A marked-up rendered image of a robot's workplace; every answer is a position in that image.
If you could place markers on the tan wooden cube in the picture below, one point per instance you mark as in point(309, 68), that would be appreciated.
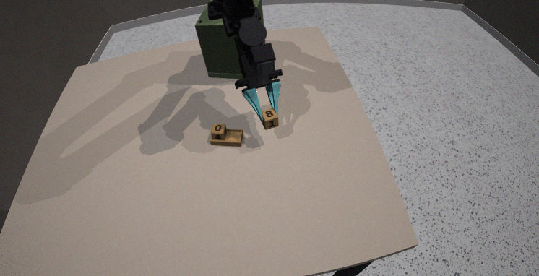
point(270, 119)
point(218, 132)

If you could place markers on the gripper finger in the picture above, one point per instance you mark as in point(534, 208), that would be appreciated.
point(255, 104)
point(275, 88)

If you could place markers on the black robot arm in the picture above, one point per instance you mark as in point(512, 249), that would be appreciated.
point(242, 14)

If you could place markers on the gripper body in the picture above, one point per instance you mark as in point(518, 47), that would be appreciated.
point(258, 80)

